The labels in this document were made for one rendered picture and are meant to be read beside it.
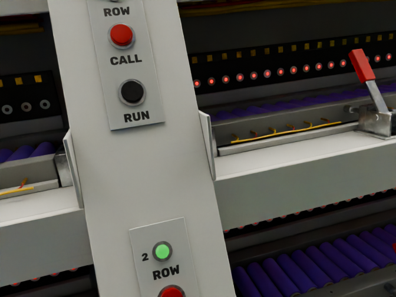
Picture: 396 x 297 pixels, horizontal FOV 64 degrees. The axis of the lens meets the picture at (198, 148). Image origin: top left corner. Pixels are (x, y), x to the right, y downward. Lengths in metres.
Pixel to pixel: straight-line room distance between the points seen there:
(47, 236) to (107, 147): 0.07
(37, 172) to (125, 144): 0.09
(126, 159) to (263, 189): 0.11
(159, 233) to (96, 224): 0.04
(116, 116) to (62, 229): 0.09
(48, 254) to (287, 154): 0.20
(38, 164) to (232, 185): 0.16
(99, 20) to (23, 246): 0.17
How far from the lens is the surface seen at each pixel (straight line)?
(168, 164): 0.23
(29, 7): 0.29
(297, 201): 0.28
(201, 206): 0.24
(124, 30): 0.25
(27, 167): 0.29
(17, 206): 0.27
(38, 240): 0.25
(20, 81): 0.42
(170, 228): 0.23
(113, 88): 0.24
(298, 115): 0.35
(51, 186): 0.29
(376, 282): 0.41
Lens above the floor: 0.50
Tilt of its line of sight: 3 degrees up
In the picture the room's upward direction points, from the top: 11 degrees counter-clockwise
